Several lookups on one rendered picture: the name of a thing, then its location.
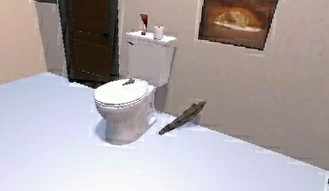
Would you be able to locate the small dark grey object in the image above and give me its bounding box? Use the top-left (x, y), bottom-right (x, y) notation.
top-left (121, 76), bottom-right (136, 88)

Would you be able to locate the brown framed picture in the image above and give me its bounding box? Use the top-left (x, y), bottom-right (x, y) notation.
top-left (197, 0), bottom-right (281, 53)

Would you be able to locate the white toilet paper roll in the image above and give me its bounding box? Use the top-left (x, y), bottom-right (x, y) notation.
top-left (152, 25), bottom-right (165, 41)

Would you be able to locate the red spray bottle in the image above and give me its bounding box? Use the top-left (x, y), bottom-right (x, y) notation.
top-left (137, 13), bottom-right (150, 37)

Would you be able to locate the dark brown room door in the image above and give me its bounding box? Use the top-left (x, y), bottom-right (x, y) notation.
top-left (44, 0), bottom-right (126, 87)

